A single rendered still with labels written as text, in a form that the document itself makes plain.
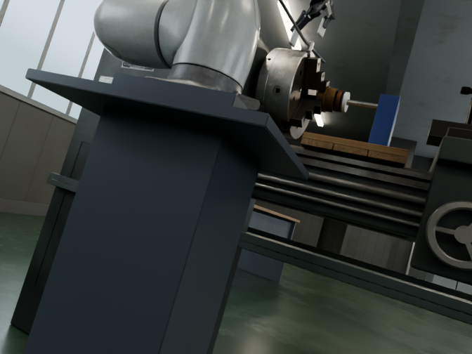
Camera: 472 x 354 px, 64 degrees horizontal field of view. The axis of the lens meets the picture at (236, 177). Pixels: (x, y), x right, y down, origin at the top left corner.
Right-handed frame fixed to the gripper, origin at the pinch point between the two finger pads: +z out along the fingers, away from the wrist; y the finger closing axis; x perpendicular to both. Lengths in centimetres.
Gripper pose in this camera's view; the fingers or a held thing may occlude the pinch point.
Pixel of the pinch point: (305, 38)
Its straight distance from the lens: 156.0
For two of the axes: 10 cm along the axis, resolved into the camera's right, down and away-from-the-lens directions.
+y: 6.4, 0.1, -7.7
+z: -3.5, 8.9, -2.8
